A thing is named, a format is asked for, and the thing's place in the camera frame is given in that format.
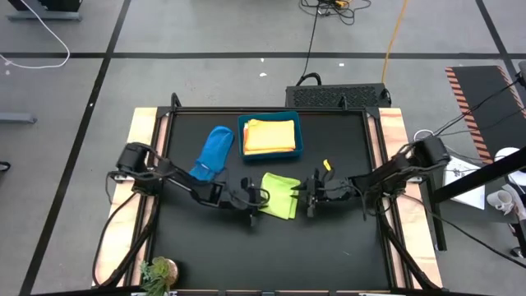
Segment white cable coil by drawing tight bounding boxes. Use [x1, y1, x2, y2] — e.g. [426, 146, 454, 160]
[413, 128, 436, 143]

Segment black perforated computer case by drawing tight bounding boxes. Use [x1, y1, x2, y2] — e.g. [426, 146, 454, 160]
[285, 82, 392, 109]

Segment yellow cable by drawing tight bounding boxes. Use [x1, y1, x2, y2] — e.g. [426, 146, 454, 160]
[381, 0, 409, 86]

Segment tangled cable bundle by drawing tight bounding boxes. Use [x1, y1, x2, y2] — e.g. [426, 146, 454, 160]
[299, 0, 373, 26]

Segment small potted plant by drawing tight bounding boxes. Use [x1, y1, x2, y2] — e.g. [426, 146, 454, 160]
[140, 256, 181, 296]

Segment white mug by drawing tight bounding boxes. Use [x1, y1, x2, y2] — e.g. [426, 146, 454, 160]
[487, 189, 515, 215]

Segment grey floor bar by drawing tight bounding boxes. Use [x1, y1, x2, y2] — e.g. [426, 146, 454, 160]
[0, 113, 38, 125]

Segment teal plastic bin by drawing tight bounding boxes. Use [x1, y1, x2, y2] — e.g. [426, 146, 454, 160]
[237, 110, 305, 162]

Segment white round cap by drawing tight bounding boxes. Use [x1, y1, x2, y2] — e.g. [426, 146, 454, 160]
[494, 146, 522, 164]

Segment white paper sheet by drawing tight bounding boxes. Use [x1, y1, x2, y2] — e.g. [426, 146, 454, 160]
[442, 158, 487, 210]

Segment blue microfiber towel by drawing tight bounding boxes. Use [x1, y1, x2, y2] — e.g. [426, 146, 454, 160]
[187, 125, 236, 183]

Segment black mat striped edges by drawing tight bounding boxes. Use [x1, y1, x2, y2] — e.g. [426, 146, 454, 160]
[445, 65, 526, 154]

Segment grey desk foot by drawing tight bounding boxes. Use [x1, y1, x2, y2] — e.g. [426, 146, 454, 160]
[6, 0, 83, 22]

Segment black cable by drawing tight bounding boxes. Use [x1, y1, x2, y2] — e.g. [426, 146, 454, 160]
[301, 7, 323, 86]
[91, 191, 139, 287]
[402, 192, 526, 260]
[422, 76, 523, 145]

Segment green microfiber towel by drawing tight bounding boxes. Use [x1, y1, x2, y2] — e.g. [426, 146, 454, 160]
[258, 172, 302, 221]

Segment black stand beam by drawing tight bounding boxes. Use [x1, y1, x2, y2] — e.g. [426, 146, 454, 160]
[425, 146, 526, 252]

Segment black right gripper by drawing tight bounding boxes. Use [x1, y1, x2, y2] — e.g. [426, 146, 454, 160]
[289, 167, 359, 219]

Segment black metal table frame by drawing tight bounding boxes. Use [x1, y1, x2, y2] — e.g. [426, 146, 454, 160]
[95, 92, 441, 296]

